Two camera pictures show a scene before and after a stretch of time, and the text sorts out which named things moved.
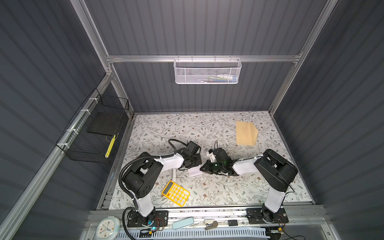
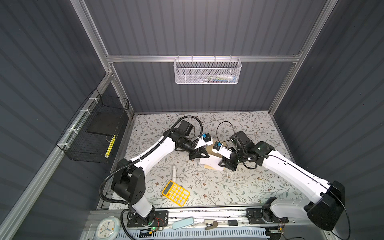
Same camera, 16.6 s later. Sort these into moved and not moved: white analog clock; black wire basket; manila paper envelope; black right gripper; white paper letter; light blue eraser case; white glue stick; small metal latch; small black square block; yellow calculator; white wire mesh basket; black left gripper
Moved: black left gripper; manila paper envelope; white paper letter; black right gripper
Not moved: white wire mesh basket; black wire basket; white analog clock; light blue eraser case; yellow calculator; small metal latch; small black square block; white glue stick
